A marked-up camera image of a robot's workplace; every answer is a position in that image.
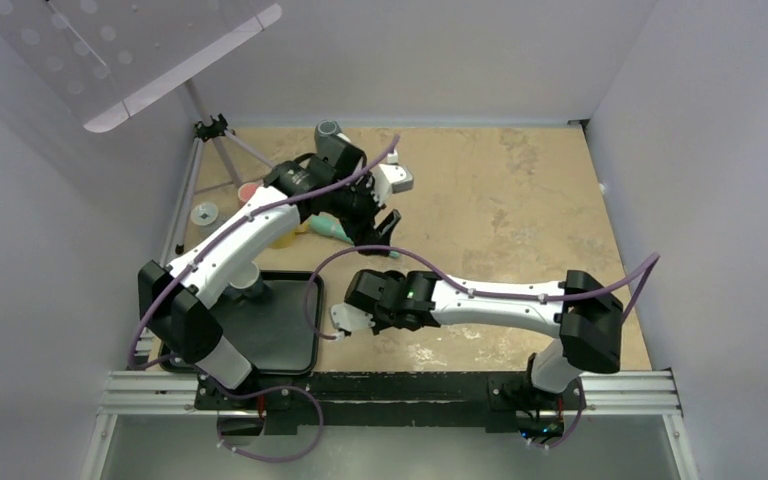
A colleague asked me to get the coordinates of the perforated light panel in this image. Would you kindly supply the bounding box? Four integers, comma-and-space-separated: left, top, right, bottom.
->
0, 0, 283, 133

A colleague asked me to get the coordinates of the pink mug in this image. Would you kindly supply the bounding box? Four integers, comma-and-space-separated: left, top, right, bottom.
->
237, 182, 262, 205

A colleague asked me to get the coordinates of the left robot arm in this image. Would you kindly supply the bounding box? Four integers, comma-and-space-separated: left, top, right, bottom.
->
137, 134, 414, 409

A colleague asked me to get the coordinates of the black tray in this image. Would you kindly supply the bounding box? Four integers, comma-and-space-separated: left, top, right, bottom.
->
158, 268, 326, 378

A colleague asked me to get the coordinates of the blue-grey mug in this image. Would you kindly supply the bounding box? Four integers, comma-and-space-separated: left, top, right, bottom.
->
224, 263, 266, 300

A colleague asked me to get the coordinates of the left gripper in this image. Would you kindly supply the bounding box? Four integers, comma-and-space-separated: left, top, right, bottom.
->
327, 173, 400, 256

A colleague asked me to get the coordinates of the dark teal cup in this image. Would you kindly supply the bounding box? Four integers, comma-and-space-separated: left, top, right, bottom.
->
314, 120, 342, 151

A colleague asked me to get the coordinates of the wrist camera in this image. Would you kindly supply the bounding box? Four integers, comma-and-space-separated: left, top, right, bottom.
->
370, 151, 414, 204
330, 303, 375, 341

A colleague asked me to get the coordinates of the yellow mug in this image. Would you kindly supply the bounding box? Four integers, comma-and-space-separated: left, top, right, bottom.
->
269, 222, 309, 250

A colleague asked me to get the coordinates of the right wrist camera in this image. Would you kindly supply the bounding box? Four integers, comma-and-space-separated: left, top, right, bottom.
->
330, 303, 375, 341

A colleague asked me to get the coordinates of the aluminium frame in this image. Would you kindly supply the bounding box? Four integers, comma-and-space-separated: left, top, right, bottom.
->
80, 371, 699, 479

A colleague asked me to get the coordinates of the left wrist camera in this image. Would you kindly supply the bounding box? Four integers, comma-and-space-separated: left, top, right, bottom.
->
370, 151, 414, 204

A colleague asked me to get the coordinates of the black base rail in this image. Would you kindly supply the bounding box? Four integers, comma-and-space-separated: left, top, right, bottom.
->
194, 371, 586, 439

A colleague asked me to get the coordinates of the teal toy microphone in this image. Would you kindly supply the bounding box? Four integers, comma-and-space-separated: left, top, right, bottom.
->
305, 215, 400, 259

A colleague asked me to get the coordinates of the tripod stand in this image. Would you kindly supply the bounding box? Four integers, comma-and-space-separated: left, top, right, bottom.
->
171, 79, 275, 254

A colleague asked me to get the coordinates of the light grey mug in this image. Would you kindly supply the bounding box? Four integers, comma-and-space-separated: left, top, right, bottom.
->
189, 202, 223, 236

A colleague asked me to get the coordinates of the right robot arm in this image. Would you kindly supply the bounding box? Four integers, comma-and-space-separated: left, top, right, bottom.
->
330, 269, 624, 407

